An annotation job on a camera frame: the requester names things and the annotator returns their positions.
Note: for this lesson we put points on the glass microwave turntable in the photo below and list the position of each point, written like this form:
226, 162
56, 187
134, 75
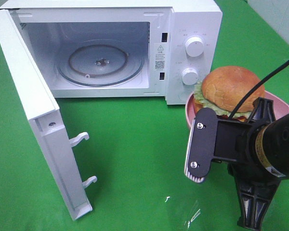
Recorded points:
100, 62

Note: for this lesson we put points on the lower white microwave knob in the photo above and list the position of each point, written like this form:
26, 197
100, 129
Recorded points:
190, 76

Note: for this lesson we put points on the clear tape patch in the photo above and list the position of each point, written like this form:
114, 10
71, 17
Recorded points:
183, 211

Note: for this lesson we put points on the upper white microwave knob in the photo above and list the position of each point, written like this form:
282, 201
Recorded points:
194, 46

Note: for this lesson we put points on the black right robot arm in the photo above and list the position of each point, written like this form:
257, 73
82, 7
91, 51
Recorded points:
276, 143

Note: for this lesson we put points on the round microwave door button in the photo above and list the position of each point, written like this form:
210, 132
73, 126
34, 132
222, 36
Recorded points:
184, 96

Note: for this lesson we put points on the white microwave oven body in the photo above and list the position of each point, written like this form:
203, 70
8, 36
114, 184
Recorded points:
159, 27

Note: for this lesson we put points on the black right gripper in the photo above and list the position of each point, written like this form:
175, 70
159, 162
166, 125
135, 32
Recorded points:
259, 179

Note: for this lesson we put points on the green table cloth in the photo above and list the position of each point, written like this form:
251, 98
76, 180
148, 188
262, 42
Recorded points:
136, 149

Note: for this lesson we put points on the white microwave knob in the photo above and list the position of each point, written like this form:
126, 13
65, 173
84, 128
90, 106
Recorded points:
190, 76
194, 46

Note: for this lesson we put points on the pink plate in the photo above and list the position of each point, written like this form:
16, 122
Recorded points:
280, 107

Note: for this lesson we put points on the burger with lettuce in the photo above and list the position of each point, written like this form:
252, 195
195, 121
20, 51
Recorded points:
223, 88

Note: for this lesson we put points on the white microwave door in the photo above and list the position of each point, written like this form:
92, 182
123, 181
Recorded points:
44, 117

